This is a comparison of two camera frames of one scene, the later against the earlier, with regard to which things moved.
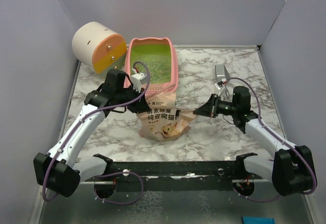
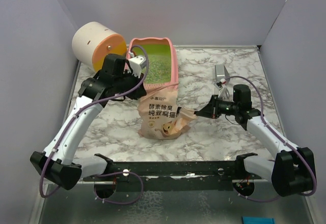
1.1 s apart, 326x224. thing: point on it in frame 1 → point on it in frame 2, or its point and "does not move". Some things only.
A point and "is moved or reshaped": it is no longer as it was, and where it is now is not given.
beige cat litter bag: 164,121 is moved or reshaped
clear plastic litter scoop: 221,74 does not move
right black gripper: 210,108 does not move
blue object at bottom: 258,220 does not move
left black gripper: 140,106 → 138,93
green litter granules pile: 158,59 does not move
